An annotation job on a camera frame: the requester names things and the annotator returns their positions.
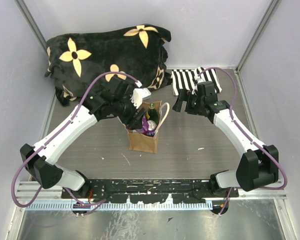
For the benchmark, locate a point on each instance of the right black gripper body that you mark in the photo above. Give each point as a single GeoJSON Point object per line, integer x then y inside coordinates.
{"type": "Point", "coordinates": [194, 104]}

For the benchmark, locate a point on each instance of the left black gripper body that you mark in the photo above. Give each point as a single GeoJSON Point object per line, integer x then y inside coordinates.
{"type": "Point", "coordinates": [125, 110]}

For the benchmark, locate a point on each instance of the purple soda can front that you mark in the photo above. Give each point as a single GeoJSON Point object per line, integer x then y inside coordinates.
{"type": "Point", "coordinates": [143, 126]}

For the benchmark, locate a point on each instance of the purple Fanta can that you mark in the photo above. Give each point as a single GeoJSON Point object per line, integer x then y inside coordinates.
{"type": "Point", "coordinates": [151, 128]}

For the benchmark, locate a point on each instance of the brown canvas tote bag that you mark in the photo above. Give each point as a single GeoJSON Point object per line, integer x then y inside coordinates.
{"type": "Point", "coordinates": [144, 139]}

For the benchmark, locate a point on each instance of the green glass bottle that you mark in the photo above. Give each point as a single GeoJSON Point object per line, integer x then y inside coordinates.
{"type": "Point", "coordinates": [152, 114]}

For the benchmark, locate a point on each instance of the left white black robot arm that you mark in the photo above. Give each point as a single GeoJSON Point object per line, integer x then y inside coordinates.
{"type": "Point", "coordinates": [117, 99]}

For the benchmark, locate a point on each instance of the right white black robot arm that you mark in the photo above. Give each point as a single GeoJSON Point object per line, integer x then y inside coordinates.
{"type": "Point", "coordinates": [258, 165]}

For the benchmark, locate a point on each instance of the black white striped cloth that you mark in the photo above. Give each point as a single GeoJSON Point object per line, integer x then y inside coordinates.
{"type": "Point", "coordinates": [184, 79]}

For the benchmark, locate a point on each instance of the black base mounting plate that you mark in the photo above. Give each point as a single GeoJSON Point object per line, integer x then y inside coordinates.
{"type": "Point", "coordinates": [150, 191]}

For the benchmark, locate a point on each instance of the black floral plush blanket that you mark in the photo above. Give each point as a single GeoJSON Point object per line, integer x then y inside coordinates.
{"type": "Point", "coordinates": [76, 59]}

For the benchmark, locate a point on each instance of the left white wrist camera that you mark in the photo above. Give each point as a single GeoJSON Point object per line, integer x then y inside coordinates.
{"type": "Point", "coordinates": [139, 94]}

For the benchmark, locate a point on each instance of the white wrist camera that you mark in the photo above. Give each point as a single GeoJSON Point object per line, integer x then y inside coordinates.
{"type": "Point", "coordinates": [197, 80]}
{"type": "Point", "coordinates": [139, 94]}

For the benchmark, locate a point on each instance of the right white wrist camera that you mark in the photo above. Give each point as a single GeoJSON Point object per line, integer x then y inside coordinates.
{"type": "Point", "coordinates": [197, 80]}

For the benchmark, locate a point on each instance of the slotted cable duct rail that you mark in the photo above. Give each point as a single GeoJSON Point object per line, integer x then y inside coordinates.
{"type": "Point", "coordinates": [69, 205]}

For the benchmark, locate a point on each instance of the right aluminium frame post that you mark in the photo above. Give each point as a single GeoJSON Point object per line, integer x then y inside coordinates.
{"type": "Point", "coordinates": [269, 12]}

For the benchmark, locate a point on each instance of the aluminium frame post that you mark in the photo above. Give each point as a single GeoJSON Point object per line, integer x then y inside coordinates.
{"type": "Point", "coordinates": [269, 12]}
{"type": "Point", "coordinates": [31, 22]}

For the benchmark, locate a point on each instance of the left aluminium frame post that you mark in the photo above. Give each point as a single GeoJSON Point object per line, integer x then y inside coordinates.
{"type": "Point", "coordinates": [31, 22]}

